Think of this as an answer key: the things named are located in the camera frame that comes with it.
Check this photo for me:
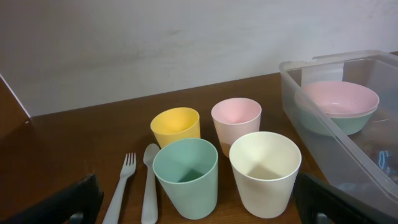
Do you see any white plastic fork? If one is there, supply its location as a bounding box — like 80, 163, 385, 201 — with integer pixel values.
103, 152, 137, 224

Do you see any clear plastic container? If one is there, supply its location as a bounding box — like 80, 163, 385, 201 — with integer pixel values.
279, 50, 397, 217

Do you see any yellow plastic cup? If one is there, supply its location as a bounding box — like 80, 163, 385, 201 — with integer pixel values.
150, 107, 201, 149

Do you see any cream plastic cup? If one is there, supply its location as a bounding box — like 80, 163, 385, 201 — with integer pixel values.
229, 131, 302, 218

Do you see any green plastic cup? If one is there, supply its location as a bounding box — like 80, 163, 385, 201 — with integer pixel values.
152, 138, 219, 220

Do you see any white plastic spoon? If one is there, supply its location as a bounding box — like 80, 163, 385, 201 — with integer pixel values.
141, 143, 160, 224

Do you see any green plastic bowl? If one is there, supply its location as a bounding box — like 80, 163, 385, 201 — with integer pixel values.
298, 105, 377, 136

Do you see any pink plastic bowl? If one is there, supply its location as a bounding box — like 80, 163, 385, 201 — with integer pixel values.
302, 81, 379, 118

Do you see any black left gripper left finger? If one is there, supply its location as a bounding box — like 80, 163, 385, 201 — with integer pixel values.
1, 174, 104, 223

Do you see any pink plastic cup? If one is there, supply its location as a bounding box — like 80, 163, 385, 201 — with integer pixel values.
211, 98, 262, 157

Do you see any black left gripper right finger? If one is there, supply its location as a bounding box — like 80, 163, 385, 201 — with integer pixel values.
293, 174, 397, 224

